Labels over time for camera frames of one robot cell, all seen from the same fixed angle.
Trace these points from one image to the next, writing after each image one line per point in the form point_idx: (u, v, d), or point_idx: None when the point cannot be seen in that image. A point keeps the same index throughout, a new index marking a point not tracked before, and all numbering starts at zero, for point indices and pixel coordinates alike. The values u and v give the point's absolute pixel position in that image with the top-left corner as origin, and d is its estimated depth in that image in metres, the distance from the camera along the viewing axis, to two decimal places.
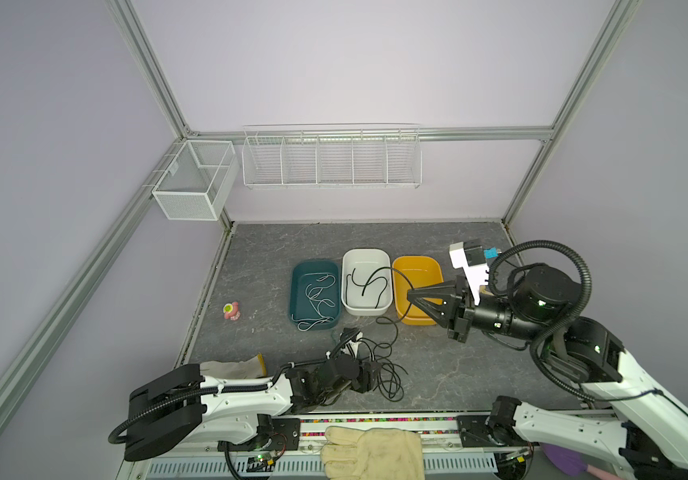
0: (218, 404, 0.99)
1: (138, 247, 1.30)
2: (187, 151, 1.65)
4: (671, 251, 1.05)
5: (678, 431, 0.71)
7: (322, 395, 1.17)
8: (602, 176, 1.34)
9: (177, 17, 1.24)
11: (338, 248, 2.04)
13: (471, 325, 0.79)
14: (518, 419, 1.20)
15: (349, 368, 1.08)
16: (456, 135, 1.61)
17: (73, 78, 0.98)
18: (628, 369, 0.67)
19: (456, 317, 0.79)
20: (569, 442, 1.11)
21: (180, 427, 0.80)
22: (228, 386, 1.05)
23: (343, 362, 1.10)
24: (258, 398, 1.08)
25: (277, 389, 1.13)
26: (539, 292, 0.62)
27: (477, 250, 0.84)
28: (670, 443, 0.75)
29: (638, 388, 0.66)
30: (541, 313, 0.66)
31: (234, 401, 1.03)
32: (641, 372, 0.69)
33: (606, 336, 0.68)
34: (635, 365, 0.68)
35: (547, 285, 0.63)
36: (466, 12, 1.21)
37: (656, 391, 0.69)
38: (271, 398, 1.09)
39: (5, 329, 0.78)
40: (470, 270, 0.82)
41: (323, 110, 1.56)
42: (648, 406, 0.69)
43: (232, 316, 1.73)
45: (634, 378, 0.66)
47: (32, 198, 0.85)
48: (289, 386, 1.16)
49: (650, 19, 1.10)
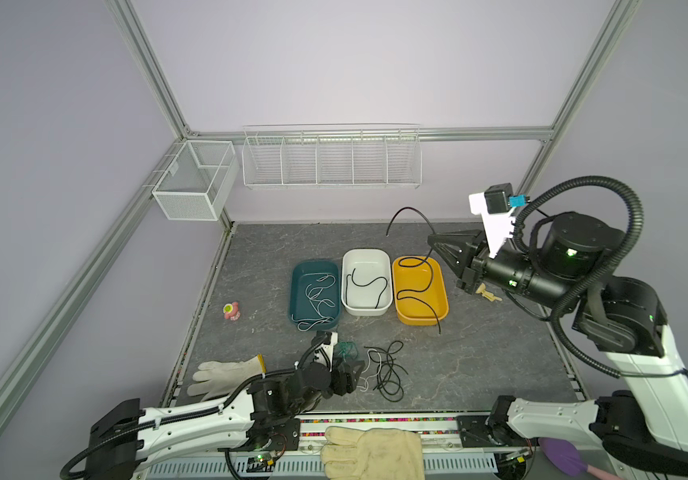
0: (159, 435, 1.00)
1: (138, 247, 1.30)
2: (187, 151, 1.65)
4: (669, 251, 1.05)
5: None
7: (294, 407, 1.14)
8: (602, 176, 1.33)
9: (178, 18, 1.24)
11: (338, 248, 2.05)
13: (482, 277, 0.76)
14: (513, 417, 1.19)
15: (318, 377, 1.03)
16: (458, 134, 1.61)
17: (73, 79, 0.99)
18: (669, 344, 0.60)
19: (467, 266, 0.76)
20: (558, 434, 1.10)
21: (114, 466, 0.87)
22: (172, 416, 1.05)
23: (312, 370, 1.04)
24: (206, 422, 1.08)
25: (233, 409, 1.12)
26: (566, 238, 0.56)
27: (496, 197, 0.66)
28: (664, 428, 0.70)
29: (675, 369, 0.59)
30: (572, 267, 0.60)
31: (181, 427, 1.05)
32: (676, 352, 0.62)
33: (656, 301, 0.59)
34: (673, 341, 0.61)
35: (577, 232, 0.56)
36: (466, 11, 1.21)
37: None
38: (226, 419, 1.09)
39: (6, 329, 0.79)
40: (489, 218, 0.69)
41: (324, 110, 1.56)
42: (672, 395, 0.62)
43: (232, 317, 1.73)
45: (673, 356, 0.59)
47: (30, 197, 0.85)
48: (247, 404, 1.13)
49: (651, 18, 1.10)
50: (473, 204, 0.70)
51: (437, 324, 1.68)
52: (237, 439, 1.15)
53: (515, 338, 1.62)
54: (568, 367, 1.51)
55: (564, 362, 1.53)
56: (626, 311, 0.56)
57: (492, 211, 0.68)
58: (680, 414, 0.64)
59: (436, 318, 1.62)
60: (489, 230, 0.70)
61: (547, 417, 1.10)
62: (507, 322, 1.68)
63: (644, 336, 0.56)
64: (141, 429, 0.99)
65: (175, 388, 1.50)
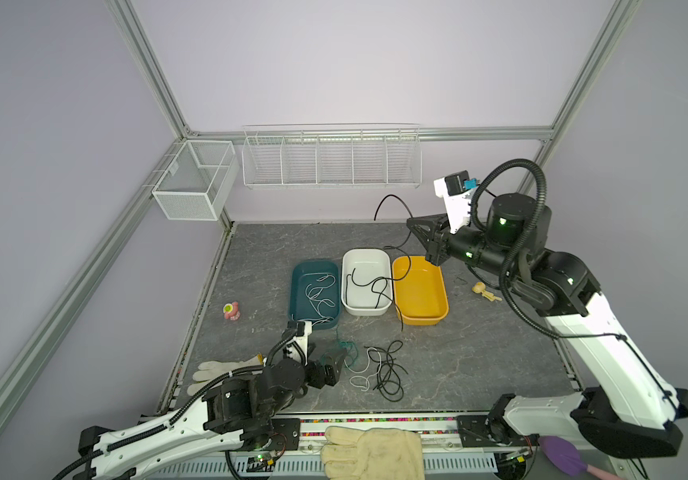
0: (111, 461, 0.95)
1: (138, 247, 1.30)
2: (187, 151, 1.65)
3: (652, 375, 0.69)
4: (668, 252, 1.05)
5: (635, 391, 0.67)
7: (267, 407, 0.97)
8: (602, 176, 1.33)
9: (178, 17, 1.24)
11: (338, 248, 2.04)
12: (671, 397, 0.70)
13: (444, 250, 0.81)
14: (510, 411, 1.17)
15: (290, 376, 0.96)
16: (458, 134, 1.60)
17: (73, 78, 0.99)
18: (595, 306, 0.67)
19: (430, 239, 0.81)
20: (551, 428, 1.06)
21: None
22: (123, 438, 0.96)
23: (284, 367, 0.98)
24: (155, 441, 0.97)
25: (186, 420, 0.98)
26: (498, 209, 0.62)
27: (454, 180, 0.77)
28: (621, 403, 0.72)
29: (600, 328, 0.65)
30: (507, 237, 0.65)
31: (130, 452, 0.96)
32: (610, 318, 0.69)
33: (586, 273, 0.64)
34: (605, 306, 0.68)
35: (512, 205, 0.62)
36: (466, 11, 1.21)
37: (621, 337, 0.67)
38: (177, 434, 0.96)
39: (6, 330, 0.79)
40: (449, 200, 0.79)
41: (324, 110, 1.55)
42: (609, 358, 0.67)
43: (232, 316, 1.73)
45: (600, 317, 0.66)
47: (31, 197, 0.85)
48: (202, 412, 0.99)
49: (651, 18, 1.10)
50: (436, 187, 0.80)
51: (437, 324, 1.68)
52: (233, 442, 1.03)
53: (515, 338, 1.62)
54: (568, 367, 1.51)
55: (564, 362, 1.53)
56: (548, 276, 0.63)
57: (451, 193, 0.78)
58: (624, 382, 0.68)
59: (436, 318, 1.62)
60: (449, 211, 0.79)
61: (538, 409, 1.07)
62: (507, 322, 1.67)
63: (564, 298, 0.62)
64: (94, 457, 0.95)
65: (175, 388, 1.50)
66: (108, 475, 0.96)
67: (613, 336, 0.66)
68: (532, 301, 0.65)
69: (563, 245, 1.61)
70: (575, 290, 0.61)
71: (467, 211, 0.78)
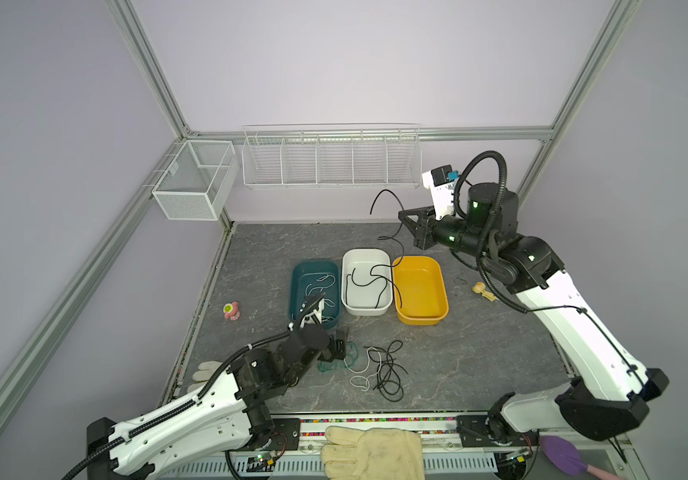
0: (135, 447, 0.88)
1: (138, 247, 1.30)
2: (187, 151, 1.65)
3: (616, 349, 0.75)
4: (667, 251, 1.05)
5: (597, 361, 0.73)
7: (293, 373, 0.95)
8: (602, 176, 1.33)
9: (178, 17, 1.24)
11: (338, 247, 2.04)
12: (636, 371, 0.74)
13: (429, 236, 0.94)
14: (506, 407, 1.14)
15: (317, 336, 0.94)
16: (458, 134, 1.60)
17: (72, 78, 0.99)
18: (558, 281, 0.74)
19: (418, 225, 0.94)
20: (544, 422, 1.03)
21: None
22: (144, 423, 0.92)
23: (309, 330, 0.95)
24: (182, 420, 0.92)
25: (214, 395, 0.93)
26: (473, 194, 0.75)
27: (439, 172, 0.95)
28: (591, 377, 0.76)
29: (557, 299, 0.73)
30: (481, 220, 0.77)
31: (154, 437, 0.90)
32: (573, 292, 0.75)
33: (550, 254, 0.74)
34: (569, 283, 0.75)
35: (485, 192, 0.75)
36: (466, 11, 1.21)
37: (584, 311, 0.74)
38: (208, 408, 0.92)
39: (6, 330, 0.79)
40: (436, 189, 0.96)
41: (324, 110, 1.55)
42: (573, 329, 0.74)
43: (232, 316, 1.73)
45: (561, 291, 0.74)
47: (32, 197, 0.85)
48: (230, 382, 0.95)
49: (651, 18, 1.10)
50: (424, 179, 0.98)
51: (437, 324, 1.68)
52: (241, 437, 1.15)
53: (515, 338, 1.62)
54: (568, 367, 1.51)
55: (564, 362, 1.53)
56: (514, 254, 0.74)
57: (437, 184, 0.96)
58: (590, 353, 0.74)
59: (436, 318, 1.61)
60: (436, 198, 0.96)
61: (530, 401, 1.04)
62: (507, 322, 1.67)
63: (525, 273, 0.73)
64: (111, 448, 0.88)
65: (175, 388, 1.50)
66: (131, 465, 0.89)
67: (576, 309, 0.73)
68: (498, 275, 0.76)
69: (563, 245, 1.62)
70: (537, 266, 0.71)
71: (450, 199, 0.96)
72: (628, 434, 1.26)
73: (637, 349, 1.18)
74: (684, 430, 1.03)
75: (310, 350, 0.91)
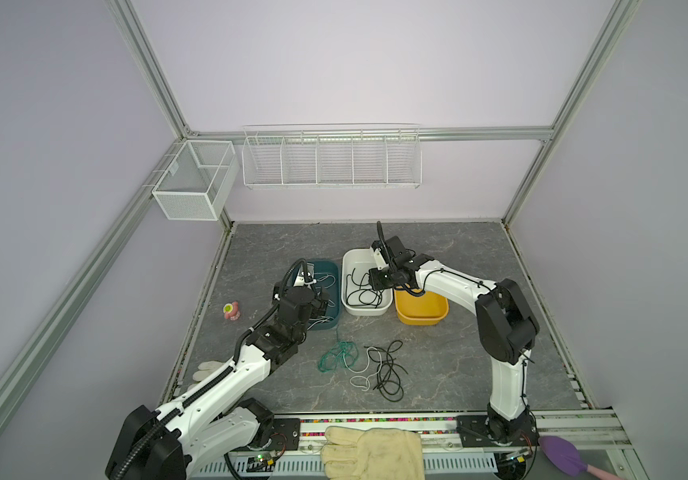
0: (192, 417, 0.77)
1: (138, 247, 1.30)
2: (187, 151, 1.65)
3: (467, 277, 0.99)
4: (667, 251, 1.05)
5: (456, 290, 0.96)
7: (300, 332, 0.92)
8: (603, 176, 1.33)
9: (180, 17, 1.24)
11: (338, 248, 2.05)
12: (486, 283, 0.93)
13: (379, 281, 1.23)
14: (492, 396, 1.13)
15: (303, 294, 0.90)
16: (458, 135, 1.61)
17: (71, 78, 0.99)
18: (429, 267, 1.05)
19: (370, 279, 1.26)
20: (512, 391, 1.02)
21: (161, 464, 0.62)
22: (192, 393, 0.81)
23: (296, 291, 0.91)
24: (229, 386, 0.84)
25: (247, 360, 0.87)
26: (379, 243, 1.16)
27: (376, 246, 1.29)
28: (469, 303, 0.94)
29: (426, 270, 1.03)
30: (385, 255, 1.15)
31: (208, 403, 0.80)
32: (437, 263, 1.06)
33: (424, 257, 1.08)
34: (436, 263, 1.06)
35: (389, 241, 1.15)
36: (466, 12, 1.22)
37: (442, 269, 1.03)
38: (246, 370, 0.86)
39: (5, 330, 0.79)
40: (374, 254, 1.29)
41: (325, 111, 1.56)
42: (440, 279, 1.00)
43: (232, 317, 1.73)
45: (431, 268, 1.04)
47: (30, 197, 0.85)
48: (256, 349, 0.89)
49: (649, 18, 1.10)
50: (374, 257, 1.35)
51: (437, 324, 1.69)
52: (251, 427, 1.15)
53: None
54: (568, 367, 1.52)
55: (564, 362, 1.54)
56: (405, 262, 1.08)
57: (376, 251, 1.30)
58: (454, 286, 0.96)
59: (436, 318, 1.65)
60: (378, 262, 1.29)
61: (493, 369, 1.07)
62: None
63: (412, 273, 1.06)
64: (167, 422, 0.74)
65: (175, 388, 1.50)
66: (188, 438, 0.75)
67: (436, 270, 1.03)
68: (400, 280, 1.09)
69: (562, 245, 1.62)
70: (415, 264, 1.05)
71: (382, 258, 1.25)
72: (629, 434, 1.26)
73: (638, 348, 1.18)
74: (683, 430, 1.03)
75: (303, 307, 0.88)
